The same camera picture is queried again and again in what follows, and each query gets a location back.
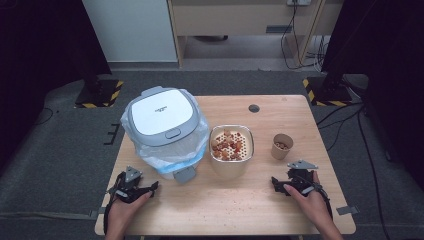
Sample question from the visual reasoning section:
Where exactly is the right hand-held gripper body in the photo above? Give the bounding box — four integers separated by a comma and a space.
286, 159, 322, 196

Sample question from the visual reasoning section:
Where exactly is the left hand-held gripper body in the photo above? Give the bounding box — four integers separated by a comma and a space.
108, 165, 153, 204

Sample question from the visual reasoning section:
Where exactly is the brown paper cup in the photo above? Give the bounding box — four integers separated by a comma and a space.
270, 133, 295, 161

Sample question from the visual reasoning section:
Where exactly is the beige container with perforated insert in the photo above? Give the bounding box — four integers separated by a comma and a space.
208, 124, 255, 180

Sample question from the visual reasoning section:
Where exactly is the translucent plastic bin liner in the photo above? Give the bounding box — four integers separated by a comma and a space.
120, 96, 211, 175

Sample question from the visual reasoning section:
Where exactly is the white grey pedal trash bin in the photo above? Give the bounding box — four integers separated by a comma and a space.
126, 85, 201, 185

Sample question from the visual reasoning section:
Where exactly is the person's left hand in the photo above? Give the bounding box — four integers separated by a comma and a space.
106, 191, 154, 235

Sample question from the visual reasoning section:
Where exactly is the person's right hand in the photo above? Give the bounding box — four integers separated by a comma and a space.
282, 171, 335, 231

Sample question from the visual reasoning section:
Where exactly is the grey tape strip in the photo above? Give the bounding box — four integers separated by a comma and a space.
335, 205, 361, 216
88, 206, 108, 220

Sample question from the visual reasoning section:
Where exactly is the pile of reddish brown nuts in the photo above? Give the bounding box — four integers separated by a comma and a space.
211, 129, 246, 162

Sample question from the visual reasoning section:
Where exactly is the striped stand base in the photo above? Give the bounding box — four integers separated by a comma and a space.
74, 78, 125, 110
302, 76, 354, 108

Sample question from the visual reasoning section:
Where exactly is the black curtain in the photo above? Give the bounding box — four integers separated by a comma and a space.
0, 0, 113, 169
321, 0, 424, 183

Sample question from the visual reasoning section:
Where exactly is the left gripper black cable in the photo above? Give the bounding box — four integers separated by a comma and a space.
103, 172, 125, 235

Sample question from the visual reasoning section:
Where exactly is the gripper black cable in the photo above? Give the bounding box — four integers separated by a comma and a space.
312, 183, 334, 221
103, 172, 125, 235

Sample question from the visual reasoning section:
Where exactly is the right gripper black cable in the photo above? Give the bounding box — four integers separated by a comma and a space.
312, 183, 334, 221

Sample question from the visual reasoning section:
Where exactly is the long black floor cable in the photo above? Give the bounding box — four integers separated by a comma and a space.
356, 106, 392, 240

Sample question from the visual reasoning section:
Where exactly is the thin black floor cable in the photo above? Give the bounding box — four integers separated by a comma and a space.
33, 106, 55, 127

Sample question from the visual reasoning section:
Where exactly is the black hanging power cable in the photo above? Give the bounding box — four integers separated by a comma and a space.
280, 3, 322, 71

